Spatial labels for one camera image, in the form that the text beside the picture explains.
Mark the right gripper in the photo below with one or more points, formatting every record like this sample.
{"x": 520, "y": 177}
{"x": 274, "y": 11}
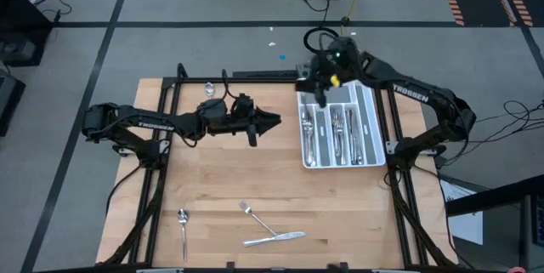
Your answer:
{"x": 336, "y": 62}

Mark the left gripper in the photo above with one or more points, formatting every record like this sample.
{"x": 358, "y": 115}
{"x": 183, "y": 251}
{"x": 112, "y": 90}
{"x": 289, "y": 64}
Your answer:
{"x": 221, "y": 120}

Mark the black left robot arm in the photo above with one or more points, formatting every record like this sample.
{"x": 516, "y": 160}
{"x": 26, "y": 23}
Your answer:
{"x": 153, "y": 123}

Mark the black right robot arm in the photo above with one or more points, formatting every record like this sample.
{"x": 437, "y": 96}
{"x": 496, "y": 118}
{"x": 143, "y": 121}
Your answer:
{"x": 410, "y": 93}

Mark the yellow label tag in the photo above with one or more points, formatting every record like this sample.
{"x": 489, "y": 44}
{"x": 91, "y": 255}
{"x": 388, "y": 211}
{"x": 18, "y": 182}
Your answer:
{"x": 335, "y": 80}

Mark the long black bar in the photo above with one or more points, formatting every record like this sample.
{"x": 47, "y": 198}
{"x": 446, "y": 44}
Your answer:
{"x": 263, "y": 74}

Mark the white cutlery tray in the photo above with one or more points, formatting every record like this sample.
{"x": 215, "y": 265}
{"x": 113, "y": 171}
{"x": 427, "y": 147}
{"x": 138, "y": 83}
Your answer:
{"x": 325, "y": 154}

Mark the white paper sheet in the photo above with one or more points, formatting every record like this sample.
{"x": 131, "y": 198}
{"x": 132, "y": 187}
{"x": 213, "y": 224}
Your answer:
{"x": 465, "y": 230}

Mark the black desk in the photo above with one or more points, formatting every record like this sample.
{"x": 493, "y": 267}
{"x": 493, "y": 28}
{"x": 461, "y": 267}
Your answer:
{"x": 501, "y": 198}

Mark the computer monitor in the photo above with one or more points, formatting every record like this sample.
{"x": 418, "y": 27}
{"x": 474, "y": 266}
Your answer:
{"x": 539, "y": 222}

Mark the black box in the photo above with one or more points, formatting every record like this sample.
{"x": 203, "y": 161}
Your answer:
{"x": 10, "y": 103}

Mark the pink object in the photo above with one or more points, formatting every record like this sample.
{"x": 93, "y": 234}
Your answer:
{"x": 516, "y": 270}

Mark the black cabinet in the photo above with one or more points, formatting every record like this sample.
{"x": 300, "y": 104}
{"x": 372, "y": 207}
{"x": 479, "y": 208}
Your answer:
{"x": 21, "y": 30}

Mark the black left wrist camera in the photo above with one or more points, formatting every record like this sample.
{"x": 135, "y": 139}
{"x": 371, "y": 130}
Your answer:
{"x": 243, "y": 104}

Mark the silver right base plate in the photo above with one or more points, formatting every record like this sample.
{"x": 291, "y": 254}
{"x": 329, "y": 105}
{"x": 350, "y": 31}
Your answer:
{"x": 390, "y": 147}

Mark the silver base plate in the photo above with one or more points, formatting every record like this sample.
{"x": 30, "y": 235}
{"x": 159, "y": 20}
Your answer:
{"x": 164, "y": 147}
{"x": 390, "y": 147}

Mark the black aluminium rig frame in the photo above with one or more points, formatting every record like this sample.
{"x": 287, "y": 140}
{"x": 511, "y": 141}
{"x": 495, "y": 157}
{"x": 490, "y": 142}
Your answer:
{"x": 191, "y": 80}

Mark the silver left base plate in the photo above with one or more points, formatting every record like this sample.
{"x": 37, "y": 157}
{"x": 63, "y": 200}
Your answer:
{"x": 164, "y": 147}

